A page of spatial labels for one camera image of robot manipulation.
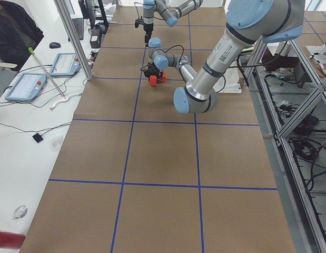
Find black keyboard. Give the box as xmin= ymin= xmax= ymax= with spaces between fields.
xmin=71 ymin=18 xmax=84 ymax=40

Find black computer mouse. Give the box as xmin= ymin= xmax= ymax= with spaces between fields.
xmin=49 ymin=42 xmax=61 ymax=49

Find far blue teach pendant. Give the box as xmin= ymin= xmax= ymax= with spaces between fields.
xmin=50 ymin=53 xmax=81 ymax=77

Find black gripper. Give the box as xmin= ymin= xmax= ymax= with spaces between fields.
xmin=143 ymin=65 xmax=164 ymax=83
xmin=143 ymin=23 xmax=154 ymax=47

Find blue teach pendant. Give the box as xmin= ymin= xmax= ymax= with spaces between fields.
xmin=50 ymin=53 xmax=81 ymax=77
xmin=5 ymin=73 xmax=47 ymax=102

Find red block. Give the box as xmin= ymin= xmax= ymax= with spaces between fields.
xmin=149 ymin=75 xmax=157 ymax=87

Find black computer monitor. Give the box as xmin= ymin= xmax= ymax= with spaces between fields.
xmin=78 ymin=0 xmax=109 ymax=29

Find tangled black floor cables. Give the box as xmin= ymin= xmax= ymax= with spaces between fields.
xmin=273 ymin=100 xmax=326 ymax=196

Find red object table edge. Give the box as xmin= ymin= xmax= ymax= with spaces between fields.
xmin=0 ymin=230 xmax=25 ymax=250

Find person in black jacket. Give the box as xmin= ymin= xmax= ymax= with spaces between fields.
xmin=0 ymin=1 xmax=44 ymax=71

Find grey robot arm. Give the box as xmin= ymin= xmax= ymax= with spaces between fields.
xmin=135 ymin=0 xmax=203 ymax=46
xmin=143 ymin=0 xmax=305 ymax=114

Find near blue teach pendant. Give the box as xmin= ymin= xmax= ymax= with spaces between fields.
xmin=5 ymin=73 xmax=47 ymax=102

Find metal rod green tip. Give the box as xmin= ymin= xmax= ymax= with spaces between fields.
xmin=28 ymin=47 xmax=66 ymax=99

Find small black square pad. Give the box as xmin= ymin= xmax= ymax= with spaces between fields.
xmin=32 ymin=133 xmax=44 ymax=143

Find aluminium frame post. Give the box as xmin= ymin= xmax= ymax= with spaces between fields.
xmin=54 ymin=0 xmax=93 ymax=81

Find black box with label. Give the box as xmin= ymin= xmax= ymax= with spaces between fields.
xmin=90 ymin=28 xmax=101 ymax=49

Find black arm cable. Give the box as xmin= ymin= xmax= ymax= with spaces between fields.
xmin=140 ymin=45 xmax=185 ymax=72

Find aluminium frame rack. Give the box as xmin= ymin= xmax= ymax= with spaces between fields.
xmin=242 ymin=34 xmax=326 ymax=252

